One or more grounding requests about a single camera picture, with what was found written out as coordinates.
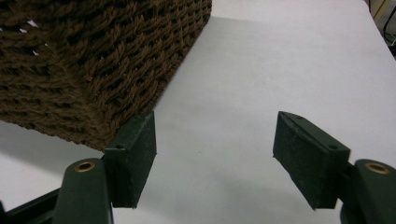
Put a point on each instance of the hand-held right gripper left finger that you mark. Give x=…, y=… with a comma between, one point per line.
x=130, y=161

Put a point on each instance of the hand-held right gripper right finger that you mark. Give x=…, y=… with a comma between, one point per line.
x=314, y=165

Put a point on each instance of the brown woven basket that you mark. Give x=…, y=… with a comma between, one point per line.
x=93, y=62

